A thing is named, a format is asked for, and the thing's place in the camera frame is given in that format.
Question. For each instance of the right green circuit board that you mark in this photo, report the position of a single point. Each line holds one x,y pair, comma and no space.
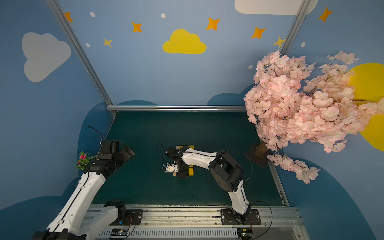
244,233

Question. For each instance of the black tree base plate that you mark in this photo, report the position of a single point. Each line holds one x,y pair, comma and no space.
258,154

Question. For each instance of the yellow block vertical bar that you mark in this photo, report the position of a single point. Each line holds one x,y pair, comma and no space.
191,171

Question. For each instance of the right aluminium corner post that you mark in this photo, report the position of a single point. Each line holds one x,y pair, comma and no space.
295,27

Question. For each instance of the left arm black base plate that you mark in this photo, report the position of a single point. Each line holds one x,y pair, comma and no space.
133,217

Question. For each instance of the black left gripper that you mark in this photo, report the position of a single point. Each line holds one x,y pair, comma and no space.
126,153

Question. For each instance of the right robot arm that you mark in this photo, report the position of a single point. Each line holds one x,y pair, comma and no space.
226,171

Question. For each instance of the green circuit board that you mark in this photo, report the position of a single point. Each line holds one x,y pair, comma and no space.
244,233
119,233

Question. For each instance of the left aluminium corner post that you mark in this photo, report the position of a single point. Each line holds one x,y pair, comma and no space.
59,14

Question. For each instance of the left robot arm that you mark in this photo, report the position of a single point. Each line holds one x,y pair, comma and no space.
67,224

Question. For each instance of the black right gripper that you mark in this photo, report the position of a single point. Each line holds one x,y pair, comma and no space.
182,171

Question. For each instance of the horizontal aluminium back rail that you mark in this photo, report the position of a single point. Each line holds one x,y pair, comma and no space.
132,108

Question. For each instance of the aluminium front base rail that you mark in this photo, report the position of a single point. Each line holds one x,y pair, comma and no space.
203,222

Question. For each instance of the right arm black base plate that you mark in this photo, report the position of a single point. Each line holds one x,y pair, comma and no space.
230,217

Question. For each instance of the left green circuit board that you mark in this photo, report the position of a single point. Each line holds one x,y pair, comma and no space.
119,233

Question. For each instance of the left aluminium side rail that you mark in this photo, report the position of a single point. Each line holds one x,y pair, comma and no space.
108,121

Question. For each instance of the aluminium corner post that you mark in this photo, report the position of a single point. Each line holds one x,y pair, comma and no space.
59,14
295,27

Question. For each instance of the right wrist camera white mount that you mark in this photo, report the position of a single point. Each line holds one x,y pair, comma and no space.
170,168

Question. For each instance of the small pink flower pot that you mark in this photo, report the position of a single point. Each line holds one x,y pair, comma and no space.
84,159

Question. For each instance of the pink blossom artificial tree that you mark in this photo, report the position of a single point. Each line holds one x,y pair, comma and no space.
287,106

